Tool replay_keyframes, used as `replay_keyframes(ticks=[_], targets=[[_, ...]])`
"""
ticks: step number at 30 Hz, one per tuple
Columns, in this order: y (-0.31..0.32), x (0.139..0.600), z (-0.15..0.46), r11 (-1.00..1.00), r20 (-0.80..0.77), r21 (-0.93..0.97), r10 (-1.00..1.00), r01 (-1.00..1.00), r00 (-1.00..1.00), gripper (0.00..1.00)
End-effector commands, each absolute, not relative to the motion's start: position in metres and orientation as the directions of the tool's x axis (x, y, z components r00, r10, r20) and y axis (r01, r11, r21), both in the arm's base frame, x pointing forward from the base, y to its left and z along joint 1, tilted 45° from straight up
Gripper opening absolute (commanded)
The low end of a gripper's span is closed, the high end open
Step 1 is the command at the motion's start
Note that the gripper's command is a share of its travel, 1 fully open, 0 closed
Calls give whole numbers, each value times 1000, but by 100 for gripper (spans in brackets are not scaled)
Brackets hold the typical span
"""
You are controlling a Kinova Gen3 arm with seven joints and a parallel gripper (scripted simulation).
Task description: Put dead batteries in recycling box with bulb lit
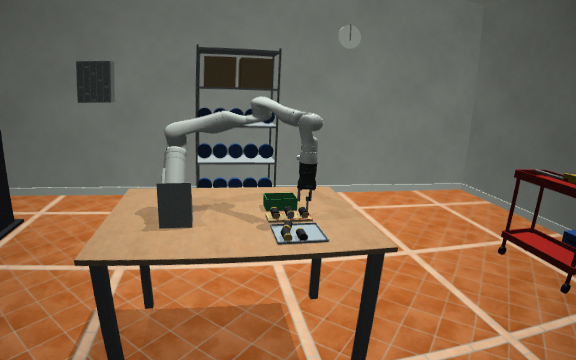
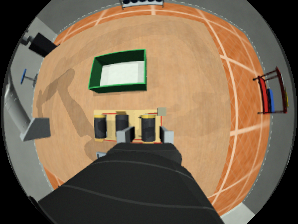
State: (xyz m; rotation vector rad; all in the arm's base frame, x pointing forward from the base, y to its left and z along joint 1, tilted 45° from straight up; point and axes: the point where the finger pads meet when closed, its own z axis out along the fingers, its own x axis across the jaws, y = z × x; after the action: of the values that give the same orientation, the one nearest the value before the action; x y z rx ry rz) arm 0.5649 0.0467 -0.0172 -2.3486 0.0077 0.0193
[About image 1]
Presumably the green open box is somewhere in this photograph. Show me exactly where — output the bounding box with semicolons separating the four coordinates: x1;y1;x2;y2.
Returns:
263;193;298;211

